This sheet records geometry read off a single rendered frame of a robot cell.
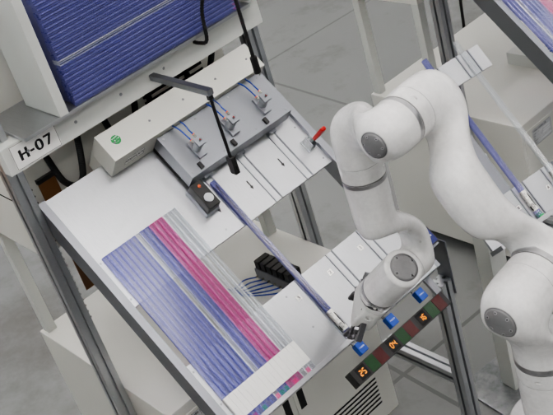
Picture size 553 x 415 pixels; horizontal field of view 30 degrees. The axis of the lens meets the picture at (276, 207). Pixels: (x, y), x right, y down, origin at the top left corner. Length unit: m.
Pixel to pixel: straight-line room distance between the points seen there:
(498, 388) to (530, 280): 1.43
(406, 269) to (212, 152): 0.64
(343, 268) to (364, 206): 0.53
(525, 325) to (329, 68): 3.73
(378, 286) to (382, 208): 0.20
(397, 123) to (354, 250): 0.83
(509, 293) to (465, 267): 1.94
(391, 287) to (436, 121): 0.42
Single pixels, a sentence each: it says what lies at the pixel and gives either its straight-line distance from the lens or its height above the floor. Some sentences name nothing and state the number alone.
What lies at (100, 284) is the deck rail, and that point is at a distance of 2.41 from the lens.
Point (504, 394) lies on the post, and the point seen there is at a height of 0.01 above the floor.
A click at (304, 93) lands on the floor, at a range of 5.29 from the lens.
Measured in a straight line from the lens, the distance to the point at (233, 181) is 2.56.
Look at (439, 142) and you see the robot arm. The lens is 1.89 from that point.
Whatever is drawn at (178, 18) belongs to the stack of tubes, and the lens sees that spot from 2.49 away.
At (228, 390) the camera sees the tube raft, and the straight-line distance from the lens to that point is 2.34.
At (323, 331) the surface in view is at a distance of 2.46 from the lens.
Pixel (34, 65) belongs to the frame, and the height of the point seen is 1.52.
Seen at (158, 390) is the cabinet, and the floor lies 0.62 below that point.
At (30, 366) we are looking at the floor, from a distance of 4.10.
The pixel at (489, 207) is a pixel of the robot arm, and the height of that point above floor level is 1.24.
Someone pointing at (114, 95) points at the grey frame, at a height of 1.35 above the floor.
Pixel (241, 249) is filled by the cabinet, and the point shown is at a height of 0.62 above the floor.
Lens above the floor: 2.28
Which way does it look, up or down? 31 degrees down
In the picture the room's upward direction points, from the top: 18 degrees counter-clockwise
